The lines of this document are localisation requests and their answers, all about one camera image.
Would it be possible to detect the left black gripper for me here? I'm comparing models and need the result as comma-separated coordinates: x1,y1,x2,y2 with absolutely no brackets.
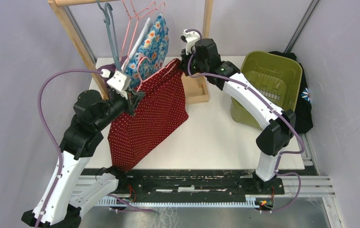
94,86,145,131

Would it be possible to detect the purple garment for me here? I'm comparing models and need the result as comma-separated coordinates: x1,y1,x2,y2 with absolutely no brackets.
97,56,127,86

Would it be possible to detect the red polka dot skirt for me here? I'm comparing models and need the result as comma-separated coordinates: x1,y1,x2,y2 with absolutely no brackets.
107,58,189,171

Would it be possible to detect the blue floral garment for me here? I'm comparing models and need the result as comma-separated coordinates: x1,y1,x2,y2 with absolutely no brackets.
125,13,169,89

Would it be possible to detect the white garment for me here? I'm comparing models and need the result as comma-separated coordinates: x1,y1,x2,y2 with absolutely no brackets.
123,18,153,71

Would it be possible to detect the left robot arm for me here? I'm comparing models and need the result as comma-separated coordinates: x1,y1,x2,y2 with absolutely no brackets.
21,89,145,228

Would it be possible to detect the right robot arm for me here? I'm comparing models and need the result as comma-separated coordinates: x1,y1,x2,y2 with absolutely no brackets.
180,36,297,194

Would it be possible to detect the grey blue hanger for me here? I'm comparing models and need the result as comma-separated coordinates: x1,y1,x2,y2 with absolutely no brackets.
96,0,122,71

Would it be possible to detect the wooden clothes rack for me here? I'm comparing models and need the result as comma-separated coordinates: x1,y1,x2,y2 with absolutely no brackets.
47,0,213,105

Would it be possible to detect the green plastic basket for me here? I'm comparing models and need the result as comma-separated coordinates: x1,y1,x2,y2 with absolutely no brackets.
230,51,303,132

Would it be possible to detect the black floral cloth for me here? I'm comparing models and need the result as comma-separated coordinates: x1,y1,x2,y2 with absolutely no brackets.
268,51,314,135

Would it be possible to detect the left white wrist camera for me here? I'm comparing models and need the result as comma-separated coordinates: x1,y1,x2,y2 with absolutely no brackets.
100,69,131,100

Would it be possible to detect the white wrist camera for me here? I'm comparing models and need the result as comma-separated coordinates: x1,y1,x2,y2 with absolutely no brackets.
100,69,131,100
180,28,202,55

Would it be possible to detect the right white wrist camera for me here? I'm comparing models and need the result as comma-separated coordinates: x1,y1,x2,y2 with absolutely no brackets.
180,28,202,55

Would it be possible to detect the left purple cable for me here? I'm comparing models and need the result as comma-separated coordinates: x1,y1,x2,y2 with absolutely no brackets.
33,69,111,228

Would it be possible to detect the purple cable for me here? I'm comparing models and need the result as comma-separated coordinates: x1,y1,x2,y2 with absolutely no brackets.
33,69,111,228
184,28,306,213

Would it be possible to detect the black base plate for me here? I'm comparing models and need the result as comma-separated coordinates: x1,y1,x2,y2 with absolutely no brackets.
82,168,286,204

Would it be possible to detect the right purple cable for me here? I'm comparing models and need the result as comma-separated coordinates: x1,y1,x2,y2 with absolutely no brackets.
184,28,306,213

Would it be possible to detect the white cable comb strip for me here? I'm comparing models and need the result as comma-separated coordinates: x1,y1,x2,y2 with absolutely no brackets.
96,196,268,209

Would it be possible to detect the aluminium rail frame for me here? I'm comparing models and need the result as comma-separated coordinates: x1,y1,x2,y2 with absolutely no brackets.
72,176,335,212

